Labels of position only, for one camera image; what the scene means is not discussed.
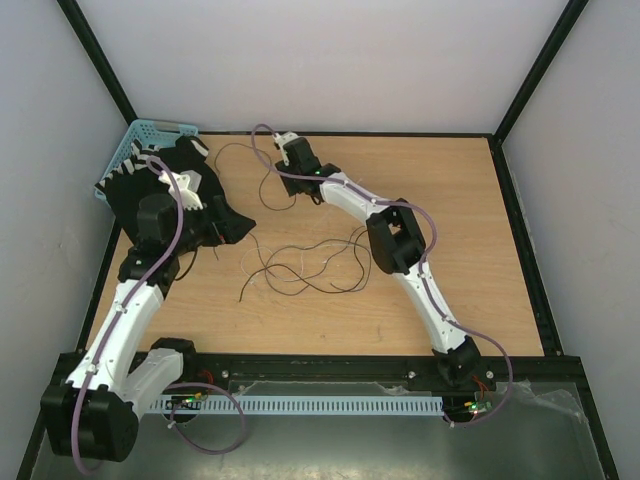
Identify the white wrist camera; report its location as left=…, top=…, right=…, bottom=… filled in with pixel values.
left=158, top=170, right=204, bottom=211
left=272, top=131, right=299, bottom=166

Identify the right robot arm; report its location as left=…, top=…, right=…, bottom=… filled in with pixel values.
left=273, top=132, right=480, bottom=389

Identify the right black frame post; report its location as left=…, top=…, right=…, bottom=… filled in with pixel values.
left=493, top=0, right=589, bottom=144

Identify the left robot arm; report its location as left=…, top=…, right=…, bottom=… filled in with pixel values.
left=41, top=193, right=256, bottom=473

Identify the black white striped cloth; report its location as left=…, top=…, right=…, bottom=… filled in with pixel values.
left=95, top=136, right=209, bottom=193

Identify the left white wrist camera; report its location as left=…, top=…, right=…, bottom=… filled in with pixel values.
left=158, top=170, right=204, bottom=211

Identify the black frame post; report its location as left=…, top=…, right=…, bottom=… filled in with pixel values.
left=57, top=0, right=138, bottom=125
left=493, top=0, right=589, bottom=144

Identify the left black frame post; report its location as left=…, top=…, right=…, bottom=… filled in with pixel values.
left=57, top=0, right=138, bottom=125

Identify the right circuit board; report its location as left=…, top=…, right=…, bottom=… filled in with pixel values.
left=464, top=401, right=492, bottom=416

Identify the left circuit board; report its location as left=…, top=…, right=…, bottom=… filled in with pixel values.
left=166, top=394, right=204, bottom=410

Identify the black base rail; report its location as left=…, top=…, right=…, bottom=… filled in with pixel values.
left=196, top=353, right=495, bottom=393

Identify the light blue slotted cable duct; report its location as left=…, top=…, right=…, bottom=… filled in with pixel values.
left=148, top=395, right=442, bottom=417

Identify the circuit board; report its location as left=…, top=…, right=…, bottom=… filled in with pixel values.
left=166, top=394, right=204, bottom=410
left=464, top=401, right=492, bottom=416

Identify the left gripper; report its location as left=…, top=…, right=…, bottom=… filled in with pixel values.
left=168, top=195, right=254, bottom=255

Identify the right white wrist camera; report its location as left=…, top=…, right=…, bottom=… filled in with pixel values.
left=272, top=131, right=299, bottom=166

